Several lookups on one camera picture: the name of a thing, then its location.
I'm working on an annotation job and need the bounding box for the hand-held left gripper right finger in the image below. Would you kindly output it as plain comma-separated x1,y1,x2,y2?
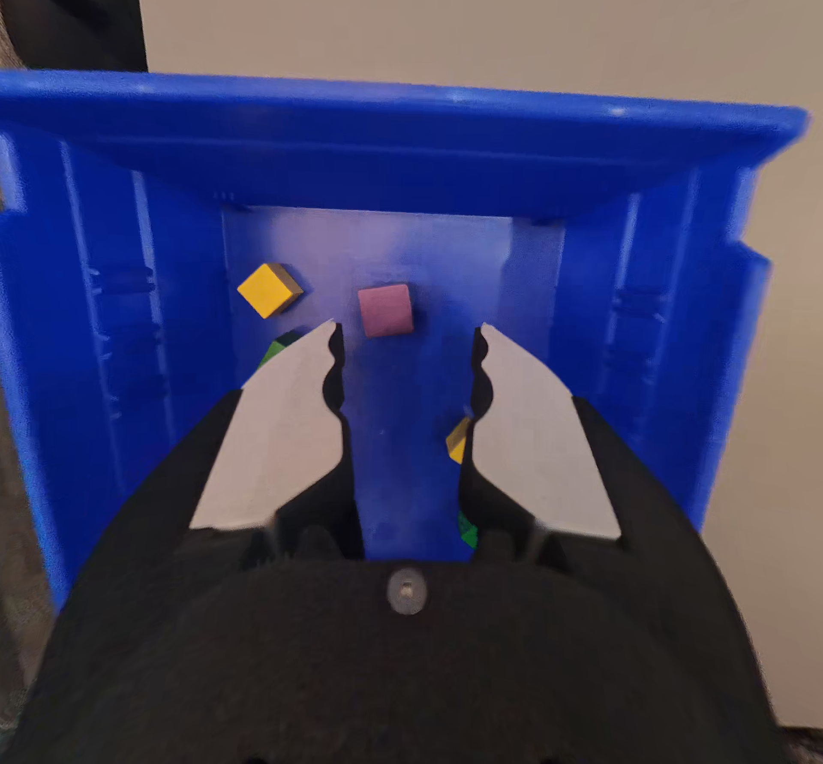
459,323,622,540

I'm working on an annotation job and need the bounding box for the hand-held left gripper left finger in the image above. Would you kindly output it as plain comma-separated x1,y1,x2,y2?
189,320,356,530

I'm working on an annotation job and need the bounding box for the yellow wooden cube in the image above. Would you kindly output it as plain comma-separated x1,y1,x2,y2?
237,262,304,320
445,417,474,464

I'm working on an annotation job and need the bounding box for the purple wooden cube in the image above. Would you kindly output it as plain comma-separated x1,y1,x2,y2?
357,283,414,338

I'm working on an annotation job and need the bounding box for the blue plastic bin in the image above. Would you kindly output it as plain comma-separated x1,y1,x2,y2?
0,69,811,611

